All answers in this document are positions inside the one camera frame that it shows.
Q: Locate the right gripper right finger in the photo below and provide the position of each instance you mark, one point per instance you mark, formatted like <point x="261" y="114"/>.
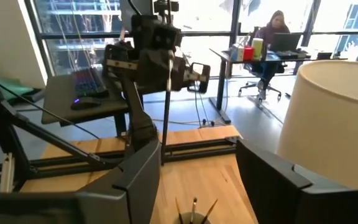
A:
<point x="275" y="193"/>

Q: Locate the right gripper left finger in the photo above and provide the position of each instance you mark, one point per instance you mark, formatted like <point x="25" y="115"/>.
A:
<point x="129" y="193"/>

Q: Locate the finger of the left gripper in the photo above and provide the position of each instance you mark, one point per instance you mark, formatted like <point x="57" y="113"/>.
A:
<point x="179" y="74"/>
<point x="154" y="71"/>

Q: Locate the thin black paintbrush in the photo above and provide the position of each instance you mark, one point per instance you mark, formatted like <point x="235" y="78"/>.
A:
<point x="166" y="124"/>

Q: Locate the black paintbrush silver ferrule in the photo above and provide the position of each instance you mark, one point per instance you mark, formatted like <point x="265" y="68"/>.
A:
<point x="193" y="208"/>

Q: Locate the black paintbrush gold ferrule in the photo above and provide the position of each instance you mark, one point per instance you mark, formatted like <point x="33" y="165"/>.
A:
<point x="209" y="211"/>

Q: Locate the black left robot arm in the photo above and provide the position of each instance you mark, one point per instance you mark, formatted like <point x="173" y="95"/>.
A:
<point x="138" y="118"/>

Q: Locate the backlit computer keyboard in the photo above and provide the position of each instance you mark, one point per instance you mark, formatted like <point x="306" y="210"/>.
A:
<point x="89" y="82"/>

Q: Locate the black standing desk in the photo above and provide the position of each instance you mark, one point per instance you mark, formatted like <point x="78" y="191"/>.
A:
<point x="225" y="62"/>

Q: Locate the large glass window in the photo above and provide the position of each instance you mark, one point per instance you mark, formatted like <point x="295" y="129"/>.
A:
<point x="82" y="28"/>

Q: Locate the black computer mouse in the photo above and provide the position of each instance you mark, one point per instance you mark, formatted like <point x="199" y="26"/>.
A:
<point x="85" y="103"/>

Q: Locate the white and blue box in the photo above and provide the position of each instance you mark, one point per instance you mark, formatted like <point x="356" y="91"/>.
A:
<point x="236" y="53"/>

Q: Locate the grey side desk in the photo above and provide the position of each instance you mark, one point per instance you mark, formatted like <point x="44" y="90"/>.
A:
<point x="73" y="112"/>

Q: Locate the beige paper cup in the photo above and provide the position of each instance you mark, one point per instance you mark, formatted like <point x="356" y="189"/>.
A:
<point x="194" y="220"/>

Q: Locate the small red box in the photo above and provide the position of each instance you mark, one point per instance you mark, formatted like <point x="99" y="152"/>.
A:
<point x="248" y="53"/>

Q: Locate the black office chair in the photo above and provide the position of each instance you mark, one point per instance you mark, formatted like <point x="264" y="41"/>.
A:
<point x="259" y="88"/>

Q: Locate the light green canister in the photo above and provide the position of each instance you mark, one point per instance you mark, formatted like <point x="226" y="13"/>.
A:
<point x="257" y="46"/>

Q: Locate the white table lamp wooden base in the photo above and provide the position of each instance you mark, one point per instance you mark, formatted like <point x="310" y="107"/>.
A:
<point x="331" y="124"/>

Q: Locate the person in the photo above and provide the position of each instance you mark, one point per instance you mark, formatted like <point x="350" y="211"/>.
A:
<point x="275" y="31"/>

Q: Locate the teal floor mat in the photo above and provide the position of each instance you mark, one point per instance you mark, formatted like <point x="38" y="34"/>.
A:
<point x="14" y="88"/>

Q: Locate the dark open laptop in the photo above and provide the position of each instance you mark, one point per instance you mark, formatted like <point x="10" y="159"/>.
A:
<point x="286" y="42"/>

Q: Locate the black aluminium table frame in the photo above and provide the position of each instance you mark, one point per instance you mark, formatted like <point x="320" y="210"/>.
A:
<point x="197" y="146"/>

